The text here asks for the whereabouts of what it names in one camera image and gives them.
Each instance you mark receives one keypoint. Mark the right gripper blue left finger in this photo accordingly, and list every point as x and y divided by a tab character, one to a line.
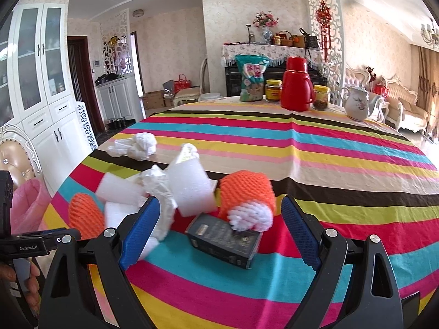
135	230

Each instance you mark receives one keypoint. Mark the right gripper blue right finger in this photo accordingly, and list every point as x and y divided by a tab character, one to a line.
302	232

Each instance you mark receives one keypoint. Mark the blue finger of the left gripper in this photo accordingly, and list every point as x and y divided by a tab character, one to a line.
45	237

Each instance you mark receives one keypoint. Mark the pink lined trash bin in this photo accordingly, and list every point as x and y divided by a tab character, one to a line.
29	203

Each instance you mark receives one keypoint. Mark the white foam wedge piece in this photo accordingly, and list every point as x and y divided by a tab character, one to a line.
122	198

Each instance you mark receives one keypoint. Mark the orange white foam net roll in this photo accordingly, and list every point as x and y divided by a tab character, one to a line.
247	201

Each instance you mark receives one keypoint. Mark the white foam block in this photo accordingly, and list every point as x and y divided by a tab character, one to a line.
191	188

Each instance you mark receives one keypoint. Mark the black small product box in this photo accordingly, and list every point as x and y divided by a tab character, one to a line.
216	238

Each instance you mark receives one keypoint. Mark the white plastic bag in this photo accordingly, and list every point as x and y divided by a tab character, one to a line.
139	147

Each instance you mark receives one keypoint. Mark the person's left hand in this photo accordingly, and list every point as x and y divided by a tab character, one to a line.
32	294

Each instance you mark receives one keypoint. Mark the ornate tan leather chair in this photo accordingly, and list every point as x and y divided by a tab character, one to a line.
18	156

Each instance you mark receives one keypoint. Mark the blue white tall box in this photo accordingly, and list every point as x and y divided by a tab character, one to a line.
86	124

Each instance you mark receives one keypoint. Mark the small yellow lid jar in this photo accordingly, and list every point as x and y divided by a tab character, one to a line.
321	100

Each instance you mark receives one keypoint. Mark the cardboard box on floor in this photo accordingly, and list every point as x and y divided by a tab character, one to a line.
153	100

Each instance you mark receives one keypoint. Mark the white glass door cabinet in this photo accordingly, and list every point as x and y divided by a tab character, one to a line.
36	92

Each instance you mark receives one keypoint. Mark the white low shoe cabinet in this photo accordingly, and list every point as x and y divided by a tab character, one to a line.
120	99

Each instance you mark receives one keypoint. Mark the white floral ceramic pitcher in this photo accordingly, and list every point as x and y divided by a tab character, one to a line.
358	103

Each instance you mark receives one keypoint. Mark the red thermos jug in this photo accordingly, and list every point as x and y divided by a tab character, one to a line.
297	89

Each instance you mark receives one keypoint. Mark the cream dining chair far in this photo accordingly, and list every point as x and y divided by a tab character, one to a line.
193	93

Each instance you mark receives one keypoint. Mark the white round stool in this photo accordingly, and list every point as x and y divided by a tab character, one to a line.
207	97

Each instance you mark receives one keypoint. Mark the cream sofa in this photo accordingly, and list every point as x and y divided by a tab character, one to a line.
395	105

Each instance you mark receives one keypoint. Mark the red handbag on floor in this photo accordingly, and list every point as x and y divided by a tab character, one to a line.
181	83

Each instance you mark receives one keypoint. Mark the green snack bag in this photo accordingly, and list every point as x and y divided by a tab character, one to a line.
252	69

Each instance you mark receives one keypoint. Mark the black piano with lace cover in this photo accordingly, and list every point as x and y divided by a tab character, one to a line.
277	56

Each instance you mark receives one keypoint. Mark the pink flower vase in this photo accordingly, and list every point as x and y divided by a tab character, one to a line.
265	21

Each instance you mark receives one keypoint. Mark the red chinese knot ornament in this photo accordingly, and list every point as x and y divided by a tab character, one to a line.
323	17

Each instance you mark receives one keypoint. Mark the white carved lattice screen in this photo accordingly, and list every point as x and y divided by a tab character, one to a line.
334	68

